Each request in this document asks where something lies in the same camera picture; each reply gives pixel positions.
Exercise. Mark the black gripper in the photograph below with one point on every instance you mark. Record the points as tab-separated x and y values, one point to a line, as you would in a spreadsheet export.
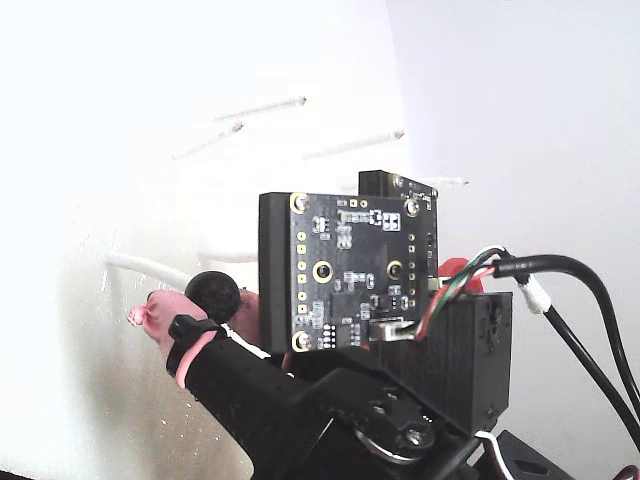
235	372

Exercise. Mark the large dark blueberry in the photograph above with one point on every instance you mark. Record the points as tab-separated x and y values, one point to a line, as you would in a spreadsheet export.
212	296

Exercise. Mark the red collapsible silicone cup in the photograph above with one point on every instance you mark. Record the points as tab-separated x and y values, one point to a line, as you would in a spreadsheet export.
460	272

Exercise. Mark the long curved white stem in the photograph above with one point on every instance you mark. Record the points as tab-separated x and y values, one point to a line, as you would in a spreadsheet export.
150	269

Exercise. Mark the white foam block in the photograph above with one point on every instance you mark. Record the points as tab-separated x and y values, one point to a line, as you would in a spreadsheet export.
75	150

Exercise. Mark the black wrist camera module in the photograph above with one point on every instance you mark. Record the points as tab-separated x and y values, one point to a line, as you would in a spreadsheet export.
350	270
380	182

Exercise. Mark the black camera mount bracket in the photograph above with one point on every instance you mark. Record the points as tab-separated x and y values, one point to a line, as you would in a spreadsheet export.
460	360

